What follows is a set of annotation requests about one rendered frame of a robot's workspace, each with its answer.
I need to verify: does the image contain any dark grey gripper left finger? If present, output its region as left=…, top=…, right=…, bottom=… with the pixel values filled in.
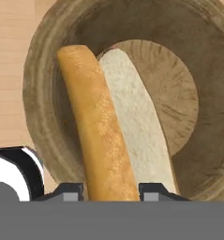
left=33, top=183, right=85, bottom=203

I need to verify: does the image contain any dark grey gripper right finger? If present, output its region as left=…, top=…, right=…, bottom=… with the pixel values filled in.
left=138, top=182, right=190, bottom=203

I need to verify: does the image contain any black and white plate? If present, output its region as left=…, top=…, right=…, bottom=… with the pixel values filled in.
left=0, top=146, right=45, bottom=203

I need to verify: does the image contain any golden hot dog bun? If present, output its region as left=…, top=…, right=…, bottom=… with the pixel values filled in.
left=56, top=44, right=181, bottom=202

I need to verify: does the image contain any brown wooden bowl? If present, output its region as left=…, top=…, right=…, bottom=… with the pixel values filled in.
left=22, top=0, right=224, bottom=202

